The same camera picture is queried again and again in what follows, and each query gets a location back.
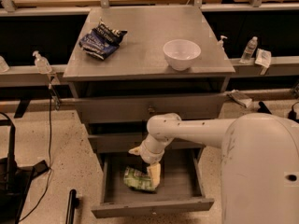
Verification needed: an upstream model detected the grey drawer cabinet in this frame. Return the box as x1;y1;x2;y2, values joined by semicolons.
63;5;235;161

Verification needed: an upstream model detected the black stand left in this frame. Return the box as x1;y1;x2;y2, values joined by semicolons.
0;113;50;224

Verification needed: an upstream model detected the clear bottle far left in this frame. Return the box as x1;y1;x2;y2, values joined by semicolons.
0;56;9;73

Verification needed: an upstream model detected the black cable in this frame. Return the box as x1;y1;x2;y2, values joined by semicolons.
18;84;54;223

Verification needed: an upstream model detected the black stand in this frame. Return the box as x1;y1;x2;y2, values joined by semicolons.
258;101;299;123
0;113;50;224

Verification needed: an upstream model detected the blue black chip bag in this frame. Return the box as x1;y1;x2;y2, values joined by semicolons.
78;21;128;61

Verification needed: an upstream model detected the white paper packet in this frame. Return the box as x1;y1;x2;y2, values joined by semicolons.
255;49;272;68

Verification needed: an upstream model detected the left hand sanitizer bottle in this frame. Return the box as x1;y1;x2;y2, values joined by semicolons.
33;50;52;74

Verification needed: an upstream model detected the black tube bottom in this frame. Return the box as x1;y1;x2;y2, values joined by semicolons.
65;189;79;224

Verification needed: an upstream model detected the grey top drawer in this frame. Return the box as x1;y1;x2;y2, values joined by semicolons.
75;93;228;123

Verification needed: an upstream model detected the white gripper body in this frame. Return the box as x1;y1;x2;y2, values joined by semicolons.
139;134;165;164

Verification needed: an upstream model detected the green jalapeno chip bag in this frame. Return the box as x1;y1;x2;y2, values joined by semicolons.
123;166;155;192

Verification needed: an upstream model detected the white bowl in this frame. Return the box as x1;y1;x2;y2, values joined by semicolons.
163;39;201;71

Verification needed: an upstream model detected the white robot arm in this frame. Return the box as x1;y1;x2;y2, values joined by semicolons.
129;113;299;224

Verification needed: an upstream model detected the grey bottom drawer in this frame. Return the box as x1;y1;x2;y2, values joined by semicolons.
92;148;214;218

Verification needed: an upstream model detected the folded cloth on rail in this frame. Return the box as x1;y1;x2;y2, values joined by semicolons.
228;90;252;107

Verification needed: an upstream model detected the small sanitizer pump bottle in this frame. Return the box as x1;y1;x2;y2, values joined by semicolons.
217;35;228;50

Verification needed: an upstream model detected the black stand right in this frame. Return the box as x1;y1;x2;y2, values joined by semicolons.
258;101;299;123

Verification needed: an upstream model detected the grey middle drawer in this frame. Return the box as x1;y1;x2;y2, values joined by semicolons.
88;133;205;153

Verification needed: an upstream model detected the grey drawer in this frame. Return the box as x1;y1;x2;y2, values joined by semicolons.
92;148;214;218
88;133;205;153
75;93;228;123

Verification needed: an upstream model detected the clear water bottle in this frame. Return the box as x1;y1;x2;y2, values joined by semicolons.
240;36;258;63

